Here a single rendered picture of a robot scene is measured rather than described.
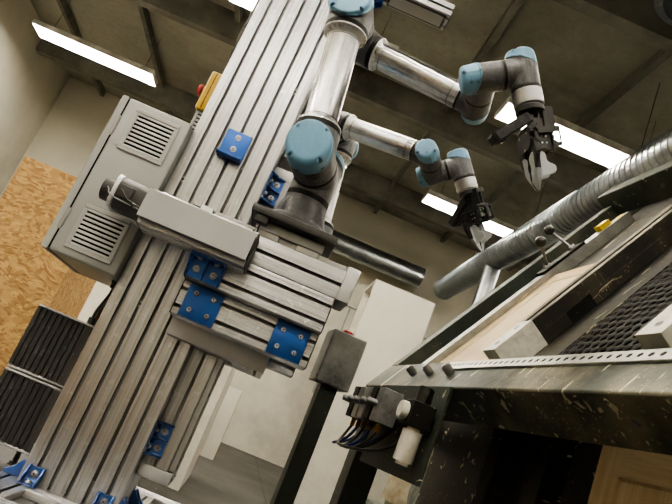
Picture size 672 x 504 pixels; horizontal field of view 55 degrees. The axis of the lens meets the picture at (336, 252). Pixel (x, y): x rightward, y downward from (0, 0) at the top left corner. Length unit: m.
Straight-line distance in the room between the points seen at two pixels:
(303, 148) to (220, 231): 0.28
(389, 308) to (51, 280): 3.40
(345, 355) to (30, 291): 1.58
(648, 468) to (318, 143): 0.96
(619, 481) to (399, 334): 4.52
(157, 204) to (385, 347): 4.42
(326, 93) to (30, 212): 1.93
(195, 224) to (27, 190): 1.88
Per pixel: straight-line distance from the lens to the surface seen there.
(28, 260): 3.21
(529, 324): 1.63
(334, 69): 1.68
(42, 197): 3.27
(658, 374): 1.04
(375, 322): 5.78
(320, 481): 5.69
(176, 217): 1.50
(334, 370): 2.15
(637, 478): 1.38
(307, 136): 1.56
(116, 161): 1.85
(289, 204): 1.64
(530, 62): 1.72
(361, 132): 2.29
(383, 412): 1.70
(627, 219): 2.49
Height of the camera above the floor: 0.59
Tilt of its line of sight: 15 degrees up
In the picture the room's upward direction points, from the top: 22 degrees clockwise
